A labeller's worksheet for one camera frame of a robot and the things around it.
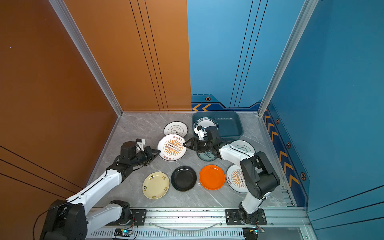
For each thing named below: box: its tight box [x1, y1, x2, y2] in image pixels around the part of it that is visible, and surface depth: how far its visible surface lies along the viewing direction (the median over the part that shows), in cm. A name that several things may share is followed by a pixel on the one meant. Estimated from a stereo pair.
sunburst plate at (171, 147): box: [157, 134, 188, 162], surface depth 87 cm
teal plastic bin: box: [192, 111, 244, 139], surface depth 114 cm
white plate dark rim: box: [193, 117, 219, 130], surface depth 114 cm
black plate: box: [170, 165, 197, 192], surface depth 87 cm
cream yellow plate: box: [142, 171, 171, 200], surface depth 85 cm
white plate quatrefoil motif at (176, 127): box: [163, 121, 188, 138], surface depth 111 cm
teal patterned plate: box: [196, 150, 217, 162], surface depth 96 cm
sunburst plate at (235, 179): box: [225, 164, 249, 194], surface depth 87 cm
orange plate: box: [199, 164, 226, 191], surface depth 88 cm
